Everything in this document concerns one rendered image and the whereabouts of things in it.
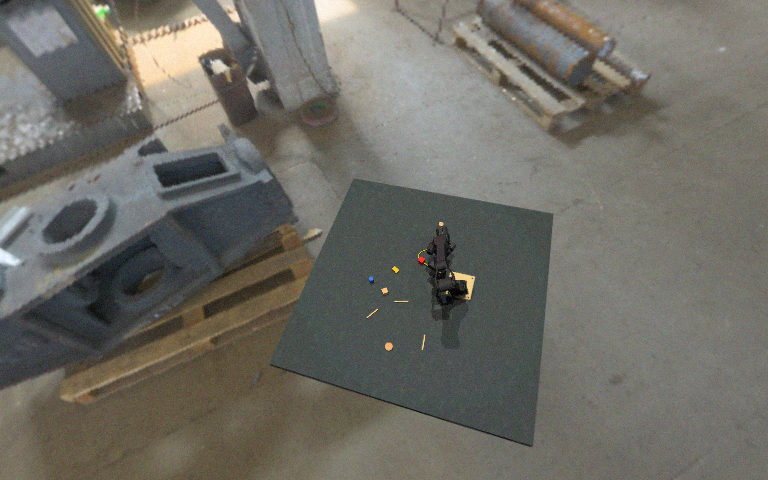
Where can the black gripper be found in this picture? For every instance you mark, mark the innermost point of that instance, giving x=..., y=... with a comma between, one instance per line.
x=432, y=262

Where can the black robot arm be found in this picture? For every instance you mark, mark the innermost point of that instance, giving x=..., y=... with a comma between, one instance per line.
x=440, y=245

